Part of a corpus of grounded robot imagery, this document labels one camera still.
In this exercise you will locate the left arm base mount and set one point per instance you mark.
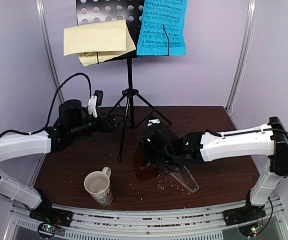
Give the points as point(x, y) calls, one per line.
point(52, 220)

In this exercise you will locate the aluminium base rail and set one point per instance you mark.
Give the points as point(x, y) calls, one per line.
point(201, 223)

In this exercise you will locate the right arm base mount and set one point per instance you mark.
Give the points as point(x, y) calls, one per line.
point(248, 218)

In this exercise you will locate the right aluminium corner post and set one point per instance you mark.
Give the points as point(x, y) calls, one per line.
point(241, 64)

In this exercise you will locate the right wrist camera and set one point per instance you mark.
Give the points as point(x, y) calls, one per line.
point(151, 119)

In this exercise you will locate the white ceramic mug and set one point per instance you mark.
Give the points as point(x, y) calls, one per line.
point(98, 186)

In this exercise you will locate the left aluminium corner post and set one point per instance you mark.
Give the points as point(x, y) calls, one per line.
point(47, 43)

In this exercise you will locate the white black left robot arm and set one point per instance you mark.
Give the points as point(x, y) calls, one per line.
point(74, 123)

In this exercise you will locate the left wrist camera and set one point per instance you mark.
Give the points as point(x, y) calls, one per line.
point(94, 102)

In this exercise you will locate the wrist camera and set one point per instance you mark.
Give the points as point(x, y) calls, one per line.
point(94, 102)
point(151, 119)

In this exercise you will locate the aluminium corner post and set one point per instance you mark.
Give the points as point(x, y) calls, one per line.
point(241, 64)
point(47, 43)

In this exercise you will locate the blue sheet music page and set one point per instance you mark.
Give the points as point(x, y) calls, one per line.
point(162, 27)

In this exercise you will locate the clear plastic metronome cover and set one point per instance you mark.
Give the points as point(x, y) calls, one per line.
point(185, 179)

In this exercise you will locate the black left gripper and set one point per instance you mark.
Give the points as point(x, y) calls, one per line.
point(111, 127)

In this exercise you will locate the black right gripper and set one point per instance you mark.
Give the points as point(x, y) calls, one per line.
point(146, 146)

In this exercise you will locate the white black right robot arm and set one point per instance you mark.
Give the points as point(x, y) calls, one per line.
point(269, 139)

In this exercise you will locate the red wooden metronome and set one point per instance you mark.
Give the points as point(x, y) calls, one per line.
point(145, 168)

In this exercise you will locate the yellow sheet music page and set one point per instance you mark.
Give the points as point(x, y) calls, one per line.
point(98, 42)

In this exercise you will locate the black music stand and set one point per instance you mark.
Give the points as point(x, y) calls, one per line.
point(93, 11)

